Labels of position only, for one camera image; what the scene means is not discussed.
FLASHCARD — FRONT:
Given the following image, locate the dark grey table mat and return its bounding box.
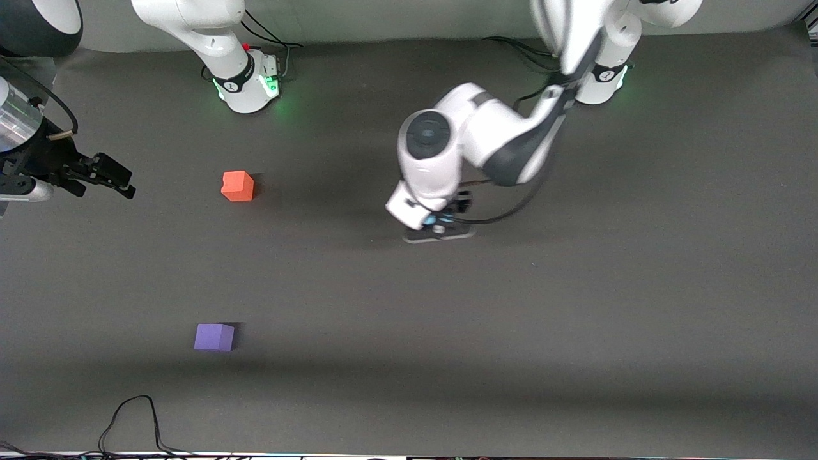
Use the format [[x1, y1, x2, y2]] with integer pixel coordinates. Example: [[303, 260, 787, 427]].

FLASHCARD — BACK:
[[0, 22, 818, 458]]

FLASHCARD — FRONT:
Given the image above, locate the black left base cable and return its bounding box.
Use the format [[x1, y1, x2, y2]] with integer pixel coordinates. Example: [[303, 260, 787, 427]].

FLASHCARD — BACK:
[[482, 36, 558, 72]]

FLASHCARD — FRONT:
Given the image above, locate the thin black looped cable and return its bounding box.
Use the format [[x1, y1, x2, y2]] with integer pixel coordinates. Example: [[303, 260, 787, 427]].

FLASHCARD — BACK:
[[98, 395, 194, 457]]

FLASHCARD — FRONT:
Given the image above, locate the purple foam block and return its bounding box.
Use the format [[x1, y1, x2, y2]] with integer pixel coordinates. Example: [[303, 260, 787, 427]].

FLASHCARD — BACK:
[[194, 323, 236, 353]]

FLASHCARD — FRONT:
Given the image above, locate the black base cable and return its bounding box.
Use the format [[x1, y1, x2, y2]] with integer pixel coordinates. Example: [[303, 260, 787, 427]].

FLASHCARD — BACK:
[[240, 11, 305, 81], [482, 36, 558, 72]]

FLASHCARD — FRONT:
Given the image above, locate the orange foam block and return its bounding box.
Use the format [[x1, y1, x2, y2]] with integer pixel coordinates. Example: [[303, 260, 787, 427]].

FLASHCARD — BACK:
[[221, 171, 255, 203]]

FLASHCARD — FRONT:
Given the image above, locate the black right base cable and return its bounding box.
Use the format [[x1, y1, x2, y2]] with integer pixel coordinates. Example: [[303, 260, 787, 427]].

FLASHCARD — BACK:
[[240, 11, 305, 81]]

